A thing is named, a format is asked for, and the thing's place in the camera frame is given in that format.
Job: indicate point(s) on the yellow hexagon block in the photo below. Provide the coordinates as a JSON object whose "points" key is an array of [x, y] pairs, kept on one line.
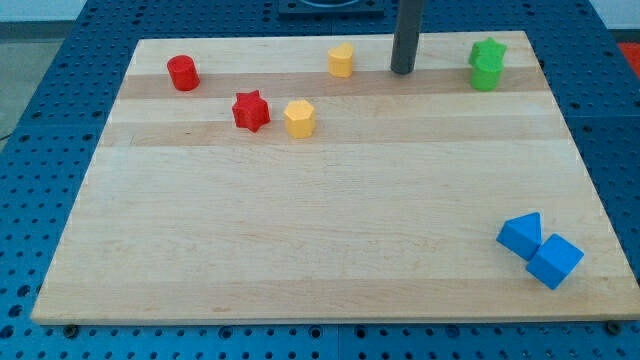
{"points": [[300, 119]]}

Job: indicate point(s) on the wooden board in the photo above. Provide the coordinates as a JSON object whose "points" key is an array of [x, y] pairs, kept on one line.
{"points": [[389, 212]]}

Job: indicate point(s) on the red star block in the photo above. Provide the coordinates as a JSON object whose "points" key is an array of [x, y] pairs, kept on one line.
{"points": [[250, 111]]}

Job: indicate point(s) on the red cylinder block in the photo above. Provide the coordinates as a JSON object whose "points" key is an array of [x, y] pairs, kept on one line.
{"points": [[183, 73]]}

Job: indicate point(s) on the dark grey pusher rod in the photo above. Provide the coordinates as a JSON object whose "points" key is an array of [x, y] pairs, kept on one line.
{"points": [[406, 35]]}

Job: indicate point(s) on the green cylinder block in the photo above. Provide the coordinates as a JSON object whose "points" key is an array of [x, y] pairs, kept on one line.
{"points": [[486, 73]]}

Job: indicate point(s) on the blue triangle block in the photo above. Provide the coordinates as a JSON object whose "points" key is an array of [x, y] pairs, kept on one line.
{"points": [[522, 235]]}

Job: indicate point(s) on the green star block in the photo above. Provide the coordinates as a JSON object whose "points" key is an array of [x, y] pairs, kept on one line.
{"points": [[489, 48]]}

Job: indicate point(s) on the blue cube block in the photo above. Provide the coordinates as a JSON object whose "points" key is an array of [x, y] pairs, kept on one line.
{"points": [[554, 261]]}

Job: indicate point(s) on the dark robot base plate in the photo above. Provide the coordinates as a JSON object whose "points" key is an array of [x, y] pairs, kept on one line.
{"points": [[330, 7]]}

